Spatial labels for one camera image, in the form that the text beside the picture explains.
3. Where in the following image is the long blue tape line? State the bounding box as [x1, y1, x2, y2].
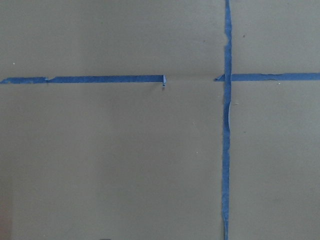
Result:
[221, 0, 232, 240]

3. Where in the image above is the crossing blue tape line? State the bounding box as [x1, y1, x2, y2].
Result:
[0, 72, 320, 86]

